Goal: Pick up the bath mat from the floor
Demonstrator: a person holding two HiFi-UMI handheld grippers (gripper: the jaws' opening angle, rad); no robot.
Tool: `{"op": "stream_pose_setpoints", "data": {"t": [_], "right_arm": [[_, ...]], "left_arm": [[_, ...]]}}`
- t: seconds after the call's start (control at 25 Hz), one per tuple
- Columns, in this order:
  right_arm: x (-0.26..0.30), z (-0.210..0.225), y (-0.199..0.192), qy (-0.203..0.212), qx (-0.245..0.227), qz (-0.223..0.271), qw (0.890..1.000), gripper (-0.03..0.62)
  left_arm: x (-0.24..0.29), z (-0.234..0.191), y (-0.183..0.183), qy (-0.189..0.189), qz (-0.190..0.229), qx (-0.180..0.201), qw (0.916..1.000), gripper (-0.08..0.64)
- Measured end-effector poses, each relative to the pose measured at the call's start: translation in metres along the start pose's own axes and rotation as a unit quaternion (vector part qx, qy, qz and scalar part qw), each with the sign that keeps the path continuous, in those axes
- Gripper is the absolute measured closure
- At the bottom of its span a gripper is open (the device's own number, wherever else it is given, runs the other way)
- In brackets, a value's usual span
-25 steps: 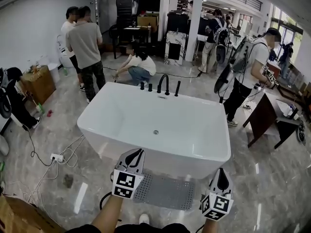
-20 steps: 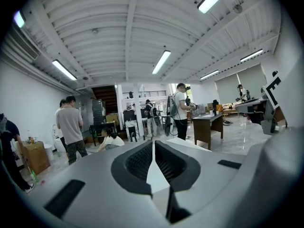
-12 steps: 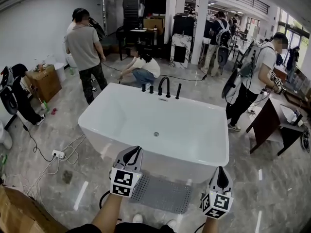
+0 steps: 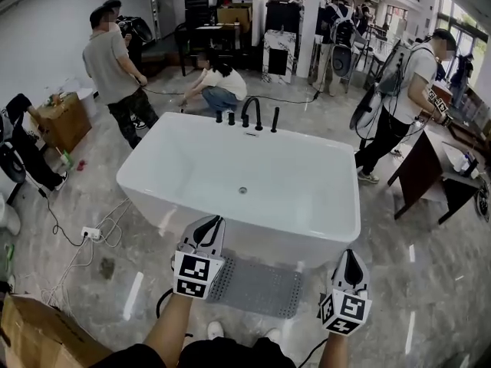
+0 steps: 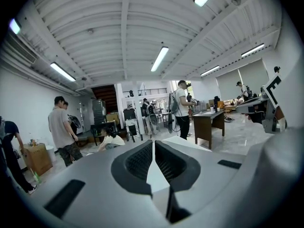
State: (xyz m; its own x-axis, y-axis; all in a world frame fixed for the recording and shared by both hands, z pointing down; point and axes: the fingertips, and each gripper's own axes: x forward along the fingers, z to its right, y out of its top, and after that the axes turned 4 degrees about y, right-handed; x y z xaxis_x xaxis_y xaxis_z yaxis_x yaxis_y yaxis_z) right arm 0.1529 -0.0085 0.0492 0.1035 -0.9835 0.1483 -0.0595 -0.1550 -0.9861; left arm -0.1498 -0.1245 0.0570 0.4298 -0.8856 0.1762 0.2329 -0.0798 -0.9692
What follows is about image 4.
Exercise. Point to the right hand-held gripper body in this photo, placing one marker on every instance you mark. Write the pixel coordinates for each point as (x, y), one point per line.
(345, 311)

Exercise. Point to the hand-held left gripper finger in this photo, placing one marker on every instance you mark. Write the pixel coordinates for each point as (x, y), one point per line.
(188, 238)
(218, 244)

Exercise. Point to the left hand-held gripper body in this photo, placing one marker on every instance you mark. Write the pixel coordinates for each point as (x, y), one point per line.
(193, 276)

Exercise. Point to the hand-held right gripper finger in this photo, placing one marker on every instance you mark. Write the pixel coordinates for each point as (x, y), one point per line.
(338, 278)
(364, 280)

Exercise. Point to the grey perforated bath mat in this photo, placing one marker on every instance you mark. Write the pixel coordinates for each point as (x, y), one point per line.
(261, 286)

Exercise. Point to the person's left forearm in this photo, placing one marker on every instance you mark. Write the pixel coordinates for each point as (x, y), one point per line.
(169, 324)

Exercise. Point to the white bathtub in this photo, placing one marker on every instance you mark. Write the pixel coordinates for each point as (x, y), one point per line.
(268, 167)

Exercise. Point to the person's left white shoe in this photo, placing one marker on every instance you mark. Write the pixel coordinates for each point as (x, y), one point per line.
(215, 330)

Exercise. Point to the person's white shoe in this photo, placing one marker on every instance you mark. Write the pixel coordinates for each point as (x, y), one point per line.
(274, 334)
(215, 330)

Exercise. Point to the person's right white shoe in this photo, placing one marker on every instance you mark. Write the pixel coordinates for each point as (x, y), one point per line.
(274, 334)

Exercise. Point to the person's right leg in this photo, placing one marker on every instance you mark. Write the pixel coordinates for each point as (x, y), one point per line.
(284, 357)

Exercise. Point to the person's leg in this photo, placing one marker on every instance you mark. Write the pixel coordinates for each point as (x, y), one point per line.
(211, 355)
(284, 357)

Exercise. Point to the person's left leg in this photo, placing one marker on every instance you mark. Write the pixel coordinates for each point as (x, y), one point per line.
(211, 355)

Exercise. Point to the dark brown desk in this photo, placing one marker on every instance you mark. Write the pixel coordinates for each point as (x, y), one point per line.
(414, 175)

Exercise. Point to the red cloth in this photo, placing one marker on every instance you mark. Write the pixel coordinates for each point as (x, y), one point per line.
(81, 165)

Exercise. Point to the black hand shower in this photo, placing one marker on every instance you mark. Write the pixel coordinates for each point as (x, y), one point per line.
(274, 120)

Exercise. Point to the black faucet spout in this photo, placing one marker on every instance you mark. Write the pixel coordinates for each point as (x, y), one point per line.
(255, 107)

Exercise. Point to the green bottle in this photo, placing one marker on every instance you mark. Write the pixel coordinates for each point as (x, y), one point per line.
(66, 160)

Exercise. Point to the white basin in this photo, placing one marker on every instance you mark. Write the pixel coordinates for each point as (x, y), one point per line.
(452, 153)

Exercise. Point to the large open cardboard box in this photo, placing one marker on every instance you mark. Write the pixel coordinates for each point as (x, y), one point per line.
(38, 336)

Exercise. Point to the brown cardboard box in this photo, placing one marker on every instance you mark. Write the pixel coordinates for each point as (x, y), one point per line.
(65, 123)

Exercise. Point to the white bucket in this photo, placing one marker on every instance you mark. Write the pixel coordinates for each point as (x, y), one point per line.
(86, 98)

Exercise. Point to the white toilet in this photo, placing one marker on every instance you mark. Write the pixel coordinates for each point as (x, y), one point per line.
(9, 217)

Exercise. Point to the green white glove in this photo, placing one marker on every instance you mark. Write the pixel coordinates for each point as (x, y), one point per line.
(8, 252)

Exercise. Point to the marble pattern cabinet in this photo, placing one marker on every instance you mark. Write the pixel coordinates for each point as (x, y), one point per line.
(278, 58)

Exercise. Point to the black table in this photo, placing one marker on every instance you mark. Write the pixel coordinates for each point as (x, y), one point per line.
(215, 37)

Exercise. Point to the glass door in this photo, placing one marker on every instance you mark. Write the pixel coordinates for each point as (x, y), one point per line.
(468, 25)

